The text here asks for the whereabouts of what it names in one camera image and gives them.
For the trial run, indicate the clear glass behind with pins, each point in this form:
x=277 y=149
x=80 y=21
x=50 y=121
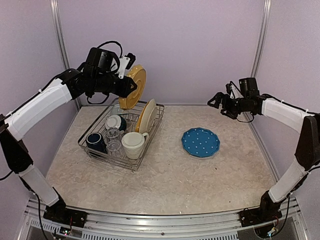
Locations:
x=113 y=134

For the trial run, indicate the clear glass near front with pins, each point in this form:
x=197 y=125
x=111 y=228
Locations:
x=114 y=148

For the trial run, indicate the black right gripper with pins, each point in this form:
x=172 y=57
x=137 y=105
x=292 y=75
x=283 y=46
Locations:
x=219 y=96

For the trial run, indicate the cream plate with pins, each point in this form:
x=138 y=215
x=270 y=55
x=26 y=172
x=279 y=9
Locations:
x=148 y=117

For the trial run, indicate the right aluminium corner post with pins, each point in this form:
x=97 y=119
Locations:
x=261 y=37

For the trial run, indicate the wire dish rack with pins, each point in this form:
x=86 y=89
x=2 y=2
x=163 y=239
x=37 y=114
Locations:
x=131 y=118

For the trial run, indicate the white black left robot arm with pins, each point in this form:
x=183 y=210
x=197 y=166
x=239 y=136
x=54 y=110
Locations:
x=102 y=72

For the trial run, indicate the dark teal bowl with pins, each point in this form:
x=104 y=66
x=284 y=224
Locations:
x=115 y=121

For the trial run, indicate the clear glass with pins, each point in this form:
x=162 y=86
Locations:
x=114 y=148
x=113 y=134

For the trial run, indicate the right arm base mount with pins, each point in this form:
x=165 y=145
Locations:
x=254 y=216

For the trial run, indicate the aluminium corner post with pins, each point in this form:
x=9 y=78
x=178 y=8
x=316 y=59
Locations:
x=261 y=37
x=54 y=6

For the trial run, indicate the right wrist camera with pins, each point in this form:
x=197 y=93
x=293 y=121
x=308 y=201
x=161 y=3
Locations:
x=233 y=90

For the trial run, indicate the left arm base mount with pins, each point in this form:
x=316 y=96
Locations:
x=70 y=217

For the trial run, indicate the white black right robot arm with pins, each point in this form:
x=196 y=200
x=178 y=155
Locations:
x=247 y=99

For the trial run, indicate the light blue patterned bowl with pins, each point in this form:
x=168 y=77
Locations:
x=116 y=110

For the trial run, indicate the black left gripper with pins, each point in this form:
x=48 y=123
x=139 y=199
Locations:
x=123 y=91

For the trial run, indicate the aluminium front rail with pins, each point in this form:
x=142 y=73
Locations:
x=103 y=225

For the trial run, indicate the blue polka dot plate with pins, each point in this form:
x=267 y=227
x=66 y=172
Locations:
x=200 y=143

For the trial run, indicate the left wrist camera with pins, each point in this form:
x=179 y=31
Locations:
x=125 y=63

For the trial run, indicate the cream ribbed mug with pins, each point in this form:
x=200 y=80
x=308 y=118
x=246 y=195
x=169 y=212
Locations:
x=133 y=144

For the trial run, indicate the dark blue mug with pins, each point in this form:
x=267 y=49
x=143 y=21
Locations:
x=96 y=142

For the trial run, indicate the yellow polka dot plate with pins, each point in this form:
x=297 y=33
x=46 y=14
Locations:
x=139 y=76

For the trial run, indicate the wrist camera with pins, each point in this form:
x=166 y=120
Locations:
x=233 y=90
x=125 y=63

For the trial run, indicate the left aluminium corner post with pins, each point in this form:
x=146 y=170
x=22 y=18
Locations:
x=54 y=6

